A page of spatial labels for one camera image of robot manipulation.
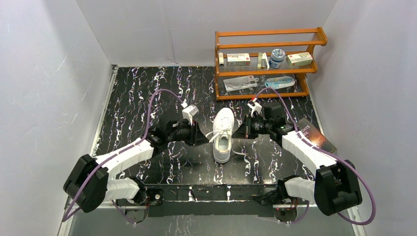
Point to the blue white round jar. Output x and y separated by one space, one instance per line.
276 58

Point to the white box on right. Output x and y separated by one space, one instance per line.
299 59

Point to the white sneaker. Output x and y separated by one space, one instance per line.
223 125

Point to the orange wooden shelf rack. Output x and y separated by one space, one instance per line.
292 41

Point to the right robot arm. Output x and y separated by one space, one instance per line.
319 166

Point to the dark book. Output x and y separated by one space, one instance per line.
315 136

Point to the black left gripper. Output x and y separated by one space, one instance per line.
194 133

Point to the white box on left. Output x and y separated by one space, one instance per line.
238 59

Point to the aluminium rail frame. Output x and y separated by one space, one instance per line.
135 201

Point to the white flat packet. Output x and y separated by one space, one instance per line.
239 83

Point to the white shoelace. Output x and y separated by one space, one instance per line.
222 145

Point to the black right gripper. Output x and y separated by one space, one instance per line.
243 131

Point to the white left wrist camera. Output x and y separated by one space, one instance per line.
189 112

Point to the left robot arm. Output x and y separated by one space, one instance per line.
93 179

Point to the blue oval package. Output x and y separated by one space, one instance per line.
279 82

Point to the beige clip item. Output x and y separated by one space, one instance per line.
262 63

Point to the white box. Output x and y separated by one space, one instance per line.
238 59
299 59

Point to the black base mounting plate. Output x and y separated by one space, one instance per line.
262 200

